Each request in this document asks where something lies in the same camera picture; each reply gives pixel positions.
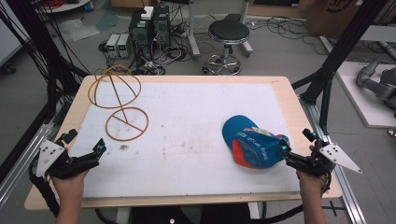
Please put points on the white board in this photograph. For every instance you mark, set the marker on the white board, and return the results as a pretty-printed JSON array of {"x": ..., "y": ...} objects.
[{"x": 367, "y": 109}]

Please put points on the black round stool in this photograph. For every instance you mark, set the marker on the black round stool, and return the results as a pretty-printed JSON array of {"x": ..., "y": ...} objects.
[{"x": 229, "y": 31}]

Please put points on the person's right hand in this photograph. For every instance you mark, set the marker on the person's right hand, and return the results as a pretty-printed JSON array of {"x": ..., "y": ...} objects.
[{"x": 311, "y": 185}]

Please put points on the white table mat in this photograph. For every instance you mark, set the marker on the white table mat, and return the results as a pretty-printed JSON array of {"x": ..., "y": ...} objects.
[{"x": 186, "y": 109}]

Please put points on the aluminium rail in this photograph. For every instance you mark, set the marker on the aluminium rail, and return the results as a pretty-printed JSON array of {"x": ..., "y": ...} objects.
[
  {"x": 21, "y": 161},
  {"x": 345, "y": 193}
]

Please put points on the blue and orange cap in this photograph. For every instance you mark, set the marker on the blue and orange cap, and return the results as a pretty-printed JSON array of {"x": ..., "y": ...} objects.
[{"x": 249, "y": 137}]

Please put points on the person's left hand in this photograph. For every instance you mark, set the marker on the person's left hand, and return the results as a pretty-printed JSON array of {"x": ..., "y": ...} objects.
[{"x": 70, "y": 186}]

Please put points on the cardboard box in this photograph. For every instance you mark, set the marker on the cardboard box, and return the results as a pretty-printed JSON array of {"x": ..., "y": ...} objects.
[{"x": 327, "y": 15}]

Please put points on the wooden table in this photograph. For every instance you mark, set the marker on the wooden table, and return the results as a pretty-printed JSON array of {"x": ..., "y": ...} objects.
[{"x": 286, "y": 93}]

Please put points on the white desk leg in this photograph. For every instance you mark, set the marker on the white desk leg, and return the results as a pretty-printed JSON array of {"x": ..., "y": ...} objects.
[
  {"x": 246, "y": 40},
  {"x": 193, "y": 31}
]

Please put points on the black frame strut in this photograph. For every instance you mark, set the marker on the black frame strut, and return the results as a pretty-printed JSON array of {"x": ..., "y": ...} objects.
[{"x": 342, "y": 46}]

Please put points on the grey power supply unit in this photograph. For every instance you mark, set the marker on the grey power supply unit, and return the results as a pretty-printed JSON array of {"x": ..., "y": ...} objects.
[
  {"x": 124, "y": 45},
  {"x": 112, "y": 45}
]

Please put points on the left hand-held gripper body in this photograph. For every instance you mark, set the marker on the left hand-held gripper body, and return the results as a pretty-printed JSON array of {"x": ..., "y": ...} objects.
[{"x": 49, "y": 152}]

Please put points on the clear plastic sheet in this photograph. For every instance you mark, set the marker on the clear plastic sheet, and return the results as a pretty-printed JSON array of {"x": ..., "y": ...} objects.
[{"x": 79, "y": 29}]

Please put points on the person's dark clothing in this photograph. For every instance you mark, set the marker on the person's dark clothing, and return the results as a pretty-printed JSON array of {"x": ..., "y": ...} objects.
[{"x": 218, "y": 214}]

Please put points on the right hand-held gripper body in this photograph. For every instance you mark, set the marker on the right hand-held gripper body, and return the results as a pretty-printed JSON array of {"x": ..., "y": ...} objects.
[{"x": 337, "y": 155}]

